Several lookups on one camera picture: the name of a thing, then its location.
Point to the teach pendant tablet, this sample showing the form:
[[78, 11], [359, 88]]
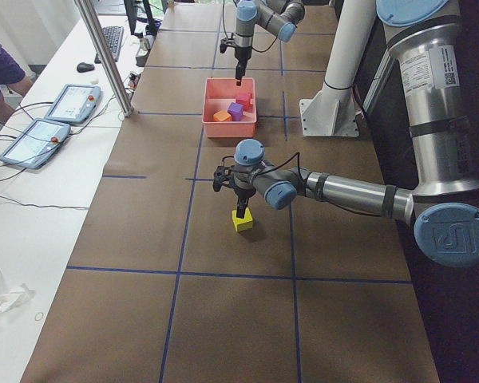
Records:
[[74, 104], [36, 144]]

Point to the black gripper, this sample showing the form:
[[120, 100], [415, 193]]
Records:
[[242, 53], [243, 195]]

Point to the upper teach pendant tablet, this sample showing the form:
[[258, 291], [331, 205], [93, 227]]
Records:
[[74, 104]]

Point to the purple foam cube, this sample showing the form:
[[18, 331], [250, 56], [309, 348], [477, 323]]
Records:
[[236, 110]]

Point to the person in dark shorts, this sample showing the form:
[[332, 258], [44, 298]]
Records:
[[0, 76]]

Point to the black keyboard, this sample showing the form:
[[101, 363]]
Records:
[[113, 37]]

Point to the lower teach pendant tablet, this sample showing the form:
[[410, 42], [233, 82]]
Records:
[[36, 144]]

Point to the orange foam cube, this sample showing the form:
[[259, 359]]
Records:
[[222, 116]]

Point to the black computer mouse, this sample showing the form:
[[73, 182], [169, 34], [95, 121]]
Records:
[[85, 67]]

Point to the aluminium frame post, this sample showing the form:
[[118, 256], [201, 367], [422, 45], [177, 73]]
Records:
[[91, 20]]

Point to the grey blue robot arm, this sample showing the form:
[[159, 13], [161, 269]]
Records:
[[395, 62], [279, 18]]

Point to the pink plastic bin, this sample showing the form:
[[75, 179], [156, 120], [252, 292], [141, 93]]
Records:
[[219, 94]]

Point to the yellow green foam cube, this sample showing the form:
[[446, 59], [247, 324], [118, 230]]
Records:
[[242, 224]]

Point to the crumpled white tissue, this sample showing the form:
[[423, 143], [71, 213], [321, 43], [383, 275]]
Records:
[[13, 300]]

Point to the white pedestal column with base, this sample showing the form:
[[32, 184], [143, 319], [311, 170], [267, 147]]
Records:
[[331, 111]]

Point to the red foam cube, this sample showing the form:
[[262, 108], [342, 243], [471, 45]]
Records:
[[244, 99]]

